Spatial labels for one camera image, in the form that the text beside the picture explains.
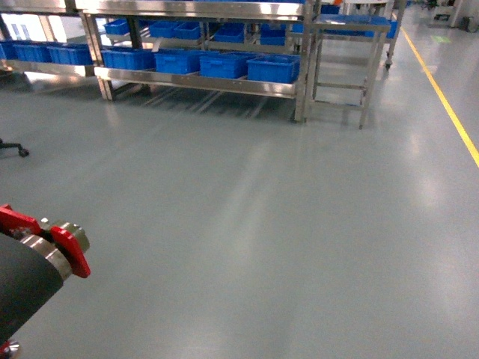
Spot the blue plastic bin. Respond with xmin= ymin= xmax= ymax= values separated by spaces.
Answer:
xmin=154 ymin=49 xmax=210 ymax=75
xmin=101 ymin=47 xmax=155 ymax=70
xmin=13 ymin=41 xmax=52 ymax=63
xmin=199 ymin=52 xmax=258 ymax=79
xmin=247 ymin=55 xmax=300 ymax=84
xmin=47 ymin=44 xmax=94 ymax=66

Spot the stainless steel shelf rack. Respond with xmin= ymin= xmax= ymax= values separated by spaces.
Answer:
xmin=75 ymin=1 xmax=320 ymax=122

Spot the red wrist clamp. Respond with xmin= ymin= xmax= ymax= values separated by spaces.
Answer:
xmin=1 ymin=203 xmax=91 ymax=280

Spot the small stainless steel table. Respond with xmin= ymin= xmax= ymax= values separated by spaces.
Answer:
xmin=303 ymin=14 xmax=391 ymax=128

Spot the left stainless steel shelf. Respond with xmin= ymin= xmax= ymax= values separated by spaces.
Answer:
xmin=1 ymin=1 xmax=115 ymax=100

